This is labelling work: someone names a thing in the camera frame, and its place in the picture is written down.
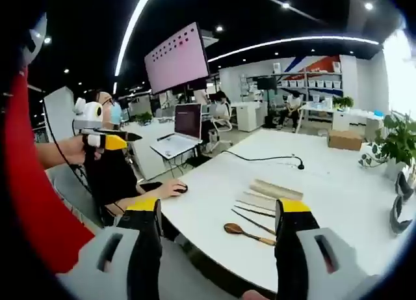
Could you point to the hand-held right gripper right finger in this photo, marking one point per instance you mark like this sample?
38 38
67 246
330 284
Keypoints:
292 248

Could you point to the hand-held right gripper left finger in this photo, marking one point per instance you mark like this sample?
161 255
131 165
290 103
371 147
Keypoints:
143 248

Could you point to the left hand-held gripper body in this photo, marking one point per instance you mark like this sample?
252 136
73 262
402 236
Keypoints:
89 111

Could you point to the dark wooden chopstick utensil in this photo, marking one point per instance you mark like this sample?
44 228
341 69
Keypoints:
253 222
255 211

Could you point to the beige cutlery case base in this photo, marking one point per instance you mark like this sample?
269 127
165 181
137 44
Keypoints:
276 189

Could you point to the beige cutlery case lid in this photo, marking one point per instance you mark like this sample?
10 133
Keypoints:
256 196

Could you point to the brown wooden spoon utensil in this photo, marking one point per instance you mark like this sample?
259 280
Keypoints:
232 228

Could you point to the person's left hand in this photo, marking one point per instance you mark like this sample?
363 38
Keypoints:
75 152

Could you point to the person's right hand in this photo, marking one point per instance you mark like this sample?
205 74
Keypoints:
256 295

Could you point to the white laptop desk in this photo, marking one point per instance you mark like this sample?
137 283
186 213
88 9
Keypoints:
146 157

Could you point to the white laptop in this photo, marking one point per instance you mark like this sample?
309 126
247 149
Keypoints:
187 121

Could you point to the grey mesh chair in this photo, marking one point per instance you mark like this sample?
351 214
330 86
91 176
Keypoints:
71 196

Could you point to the black computer mouse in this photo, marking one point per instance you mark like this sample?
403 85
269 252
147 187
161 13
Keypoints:
181 187

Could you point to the white worn chest device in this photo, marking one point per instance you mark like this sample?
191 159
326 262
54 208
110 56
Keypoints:
34 41

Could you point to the large pink-screen monitor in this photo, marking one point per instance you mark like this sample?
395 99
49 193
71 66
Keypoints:
177 60

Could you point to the curved ceiling light strip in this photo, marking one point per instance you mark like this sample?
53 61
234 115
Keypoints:
292 41
131 30

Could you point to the person's red shirt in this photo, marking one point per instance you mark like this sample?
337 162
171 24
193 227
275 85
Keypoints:
35 199

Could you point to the white office chair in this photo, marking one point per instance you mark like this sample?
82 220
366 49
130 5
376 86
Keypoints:
224 122

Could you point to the black grey curved object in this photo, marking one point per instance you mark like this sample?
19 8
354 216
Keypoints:
399 215

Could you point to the brown cardboard box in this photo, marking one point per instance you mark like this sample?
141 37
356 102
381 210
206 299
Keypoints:
344 140

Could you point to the white cabinet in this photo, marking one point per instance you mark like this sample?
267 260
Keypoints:
252 116

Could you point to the black screen on stand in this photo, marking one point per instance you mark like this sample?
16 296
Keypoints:
266 83

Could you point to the potted green plant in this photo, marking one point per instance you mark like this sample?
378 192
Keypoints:
399 140

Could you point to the small green plant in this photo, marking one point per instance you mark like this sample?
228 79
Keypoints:
343 101

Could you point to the shelf with white bins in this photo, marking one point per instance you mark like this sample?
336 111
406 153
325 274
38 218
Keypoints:
312 82

